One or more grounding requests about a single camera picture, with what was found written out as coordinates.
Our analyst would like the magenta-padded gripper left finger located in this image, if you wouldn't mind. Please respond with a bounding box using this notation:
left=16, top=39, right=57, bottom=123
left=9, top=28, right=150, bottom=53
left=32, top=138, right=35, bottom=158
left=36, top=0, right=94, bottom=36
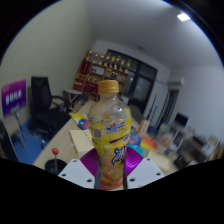
left=58, top=147, right=102, bottom=190

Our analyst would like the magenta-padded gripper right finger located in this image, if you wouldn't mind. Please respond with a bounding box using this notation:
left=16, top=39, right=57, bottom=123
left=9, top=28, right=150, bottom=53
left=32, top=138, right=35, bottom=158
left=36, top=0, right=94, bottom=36
left=123, top=145, right=166, bottom=190

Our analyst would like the yellow-labelled drink bottle orange cap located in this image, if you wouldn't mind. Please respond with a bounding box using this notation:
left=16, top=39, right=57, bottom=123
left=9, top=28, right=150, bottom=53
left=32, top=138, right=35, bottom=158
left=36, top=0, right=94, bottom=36
left=88, top=79, right=133, bottom=191

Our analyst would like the orange book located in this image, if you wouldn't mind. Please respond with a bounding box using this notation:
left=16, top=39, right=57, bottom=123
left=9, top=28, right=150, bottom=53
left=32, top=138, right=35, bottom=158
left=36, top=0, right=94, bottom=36
left=141, top=135, right=158, bottom=152

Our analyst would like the red-tipped stirrer stick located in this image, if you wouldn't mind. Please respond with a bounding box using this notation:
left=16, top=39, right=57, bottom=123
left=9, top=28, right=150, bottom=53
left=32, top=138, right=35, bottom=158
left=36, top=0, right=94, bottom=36
left=51, top=147, right=60, bottom=173

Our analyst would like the pale yellow notepad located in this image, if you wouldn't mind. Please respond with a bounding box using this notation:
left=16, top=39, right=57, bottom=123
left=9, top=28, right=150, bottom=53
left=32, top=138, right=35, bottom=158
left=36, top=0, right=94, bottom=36
left=69, top=129, right=95, bottom=155

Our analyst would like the small brown cardboard box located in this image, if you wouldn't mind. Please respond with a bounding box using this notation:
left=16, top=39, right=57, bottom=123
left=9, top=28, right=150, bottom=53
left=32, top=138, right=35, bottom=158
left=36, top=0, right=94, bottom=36
left=137, top=119, right=151, bottom=136

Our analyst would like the yellow printed packet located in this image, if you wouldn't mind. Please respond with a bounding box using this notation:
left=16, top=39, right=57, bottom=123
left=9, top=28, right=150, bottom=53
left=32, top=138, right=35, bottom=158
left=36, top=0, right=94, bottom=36
left=69, top=112, right=91, bottom=131

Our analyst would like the computer monitor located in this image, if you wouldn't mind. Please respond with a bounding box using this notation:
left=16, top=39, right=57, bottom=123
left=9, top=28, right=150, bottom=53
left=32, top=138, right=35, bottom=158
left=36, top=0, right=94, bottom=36
left=174, top=112, right=190, bottom=128

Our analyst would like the small white table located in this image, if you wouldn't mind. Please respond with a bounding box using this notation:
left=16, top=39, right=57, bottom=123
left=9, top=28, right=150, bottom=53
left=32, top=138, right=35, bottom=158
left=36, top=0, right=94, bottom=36
left=62, top=88, right=90, bottom=108

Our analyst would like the black office chair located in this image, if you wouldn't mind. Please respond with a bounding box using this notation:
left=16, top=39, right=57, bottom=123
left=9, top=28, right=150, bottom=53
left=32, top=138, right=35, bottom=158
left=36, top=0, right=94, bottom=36
left=29, top=76, right=73, bottom=135

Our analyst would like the black framed glass door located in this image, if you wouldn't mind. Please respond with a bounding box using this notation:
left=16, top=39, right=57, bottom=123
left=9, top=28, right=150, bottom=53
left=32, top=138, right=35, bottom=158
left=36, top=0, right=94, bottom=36
left=106, top=49, right=158, bottom=115

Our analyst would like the wooden shelf unit with trophies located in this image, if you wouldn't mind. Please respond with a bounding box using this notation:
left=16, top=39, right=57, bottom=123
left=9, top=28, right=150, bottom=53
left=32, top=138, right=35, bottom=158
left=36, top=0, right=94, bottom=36
left=73, top=49, right=132, bottom=102

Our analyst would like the purple sign board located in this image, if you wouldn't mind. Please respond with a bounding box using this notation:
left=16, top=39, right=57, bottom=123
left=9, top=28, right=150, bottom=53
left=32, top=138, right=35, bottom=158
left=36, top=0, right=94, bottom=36
left=0, top=79, right=28, bottom=118

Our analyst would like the ceiling light panel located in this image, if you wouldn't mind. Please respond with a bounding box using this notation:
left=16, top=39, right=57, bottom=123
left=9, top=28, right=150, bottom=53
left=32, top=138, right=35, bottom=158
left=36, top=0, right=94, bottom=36
left=176, top=12, right=191, bottom=22

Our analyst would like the white wall air conditioner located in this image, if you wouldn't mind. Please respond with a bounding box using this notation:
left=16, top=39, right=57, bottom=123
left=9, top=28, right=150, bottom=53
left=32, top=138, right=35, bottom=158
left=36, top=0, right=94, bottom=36
left=167, top=76, right=185, bottom=89

